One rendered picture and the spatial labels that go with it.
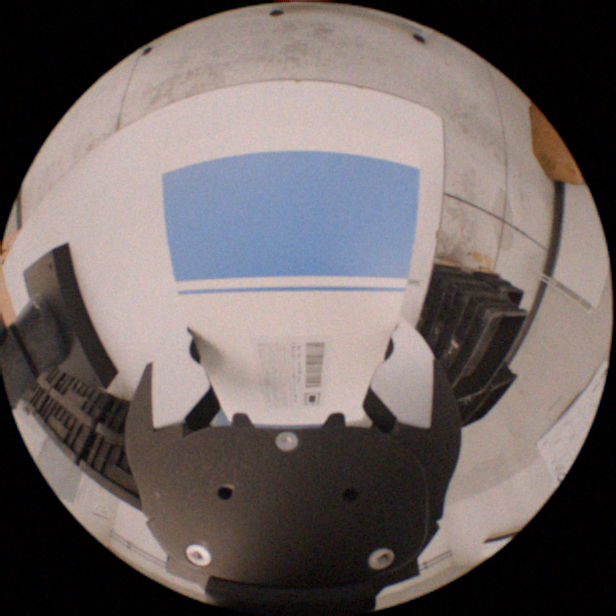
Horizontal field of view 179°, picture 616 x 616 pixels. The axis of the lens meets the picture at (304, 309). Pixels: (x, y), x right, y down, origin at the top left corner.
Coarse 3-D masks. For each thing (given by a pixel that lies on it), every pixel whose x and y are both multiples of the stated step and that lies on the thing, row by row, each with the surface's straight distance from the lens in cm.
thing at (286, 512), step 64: (192, 448) 6; (256, 448) 6; (320, 448) 6; (384, 448) 6; (192, 512) 6; (256, 512) 5; (320, 512) 5; (384, 512) 6; (192, 576) 7; (256, 576) 6; (320, 576) 6; (384, 576) 6
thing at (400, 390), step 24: (408, 336) 11; (384, 360) 11; (408, 360) 9; (432, 360) 10; (384, 384) 8; (408, 384) 8; (432, 384) 9; (384, 408) 7; (408, 408) 8; (384, 432) 8
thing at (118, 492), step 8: (80, 464) 55; (88, 472) 53; (96, 472) 51; (96, 480) 51; (104, 480) 49; (104, 488) 49; (112, 488) 47; (120, 488) 46; (120, 496) 46; (128, 496) 45; (128, 504) 45; (136, 504) 44
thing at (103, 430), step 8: (120, 400) 56; (112, 408) 57; (120, 408) 56; (128, 408) 53; (112, 416) 55; (120, 416) 54; (104, 424) 56; (112, 424) 55; (120, 424) 52; (104, 432) 53; (112, 432) 52; (120, 432) 52; (112, 440) 51; (120, 440) 49
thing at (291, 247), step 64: (320, 128) 9; (192, 192) 10; (256, 192) 9; (320, 192) 9; (384, 192) 9; (192, 256) 10; (256, 256) 9; (320, 256) 9; (384, 256) 10; (192, 320) 12; (256, 320) 10; (320, 320) 10; (384, 320) 11; (256, 384) 14; (320, 384) 14
